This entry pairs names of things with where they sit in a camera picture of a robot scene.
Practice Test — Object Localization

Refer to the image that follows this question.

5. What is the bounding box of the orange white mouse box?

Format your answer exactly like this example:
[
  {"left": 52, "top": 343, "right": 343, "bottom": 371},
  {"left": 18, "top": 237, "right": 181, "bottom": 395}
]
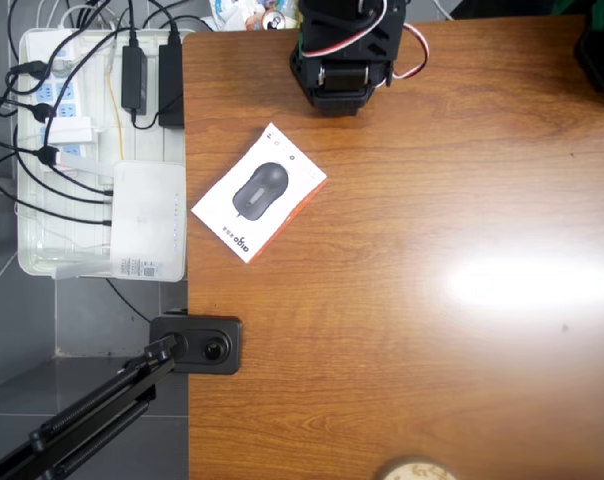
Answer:
[{"left": 190, "top": 122, "right": 329, "bottom": 265}]

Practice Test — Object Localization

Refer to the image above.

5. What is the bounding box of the white router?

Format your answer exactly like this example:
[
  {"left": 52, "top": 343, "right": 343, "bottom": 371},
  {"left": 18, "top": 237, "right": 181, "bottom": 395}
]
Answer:
[{"left": 54, "top": 152, "right": 189, "bottom": 283}]

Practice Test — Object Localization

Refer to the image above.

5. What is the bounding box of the wide black power adapter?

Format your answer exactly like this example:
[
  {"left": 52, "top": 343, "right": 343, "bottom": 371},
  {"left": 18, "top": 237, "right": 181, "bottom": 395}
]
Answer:
[{"left": 157, "top": 43, "right": 185, "bottom": 129}]

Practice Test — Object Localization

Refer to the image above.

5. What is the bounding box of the metal drink can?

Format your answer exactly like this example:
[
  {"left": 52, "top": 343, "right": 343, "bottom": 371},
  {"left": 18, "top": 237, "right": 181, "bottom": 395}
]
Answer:
[{"left": 261, "top": 8, "right": 287, "bottom": 32}]

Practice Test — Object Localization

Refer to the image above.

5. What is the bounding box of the slim black power adapter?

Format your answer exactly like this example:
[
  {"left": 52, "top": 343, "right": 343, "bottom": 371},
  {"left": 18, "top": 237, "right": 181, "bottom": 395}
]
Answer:
[{"left": 120, "top": 44, "right": 150, "bottom": 116}]

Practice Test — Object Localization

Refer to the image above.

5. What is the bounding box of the printed plastic bag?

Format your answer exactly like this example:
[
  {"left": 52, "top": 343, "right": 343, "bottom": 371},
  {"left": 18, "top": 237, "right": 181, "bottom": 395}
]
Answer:
[{"left": 208, "top": 0, "right": 303, "bottom": 33}]

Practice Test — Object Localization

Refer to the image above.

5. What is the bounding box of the round wooden coaster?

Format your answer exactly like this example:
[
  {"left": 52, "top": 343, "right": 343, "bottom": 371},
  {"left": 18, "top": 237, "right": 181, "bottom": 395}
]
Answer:
[{"left": 378, "top": 454, "right": 459, "bottom": 480}]

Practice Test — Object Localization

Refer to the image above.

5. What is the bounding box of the white plug adapter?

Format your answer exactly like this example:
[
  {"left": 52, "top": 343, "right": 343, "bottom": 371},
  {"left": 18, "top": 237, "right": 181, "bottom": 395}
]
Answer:
[{"left": 48, "top": 115, "right": 96, "bottom": 148}]

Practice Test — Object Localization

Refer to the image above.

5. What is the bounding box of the white plastic tray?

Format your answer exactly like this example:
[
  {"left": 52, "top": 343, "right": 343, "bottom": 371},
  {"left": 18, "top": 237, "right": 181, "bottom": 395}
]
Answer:
[{"left": 17, "top": 27, "right": 198, "bottom": 277}]

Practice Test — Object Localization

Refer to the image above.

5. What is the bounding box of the white power strip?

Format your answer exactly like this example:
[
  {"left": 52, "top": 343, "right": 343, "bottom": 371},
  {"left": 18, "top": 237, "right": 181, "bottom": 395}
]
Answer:
[{"left": 28, "top": 41, "right": 92, "bottom": 167}]

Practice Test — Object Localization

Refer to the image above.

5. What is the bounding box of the green table clamp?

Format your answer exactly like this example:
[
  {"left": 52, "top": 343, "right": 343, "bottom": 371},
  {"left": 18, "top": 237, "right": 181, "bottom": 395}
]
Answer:
[{"left": 551, "top": 0, "right": 599, "bottom": 16}]

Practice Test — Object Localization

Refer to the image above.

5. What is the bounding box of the black stand base with post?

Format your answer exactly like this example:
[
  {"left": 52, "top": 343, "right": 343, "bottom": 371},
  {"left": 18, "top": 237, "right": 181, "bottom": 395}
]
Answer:
[{"left": 148, "top": 309, "right": 244, "bottom": 376}]

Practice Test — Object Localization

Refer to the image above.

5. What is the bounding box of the black floor cable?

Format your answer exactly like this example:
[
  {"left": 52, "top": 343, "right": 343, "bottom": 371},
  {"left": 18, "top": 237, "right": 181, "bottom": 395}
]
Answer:
[{"left": 104, "top": 278, "right": 154, "bottom": 324}]

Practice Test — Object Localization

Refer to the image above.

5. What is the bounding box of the red white servo wire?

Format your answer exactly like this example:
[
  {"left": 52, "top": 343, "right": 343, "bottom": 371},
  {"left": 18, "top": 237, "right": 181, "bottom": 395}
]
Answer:
[
  {"left": 391, "top": 22, "right": 430, "bottom": 81},
  {"left": 300, "top": 0, "right": 389, "bottom": 57}
]

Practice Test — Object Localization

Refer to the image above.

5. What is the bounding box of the thin yellow cable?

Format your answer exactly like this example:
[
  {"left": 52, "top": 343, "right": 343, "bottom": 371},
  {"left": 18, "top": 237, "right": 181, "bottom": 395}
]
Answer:
[{"left": 105, "top": 42, "right": 127, "bottom": 162}]

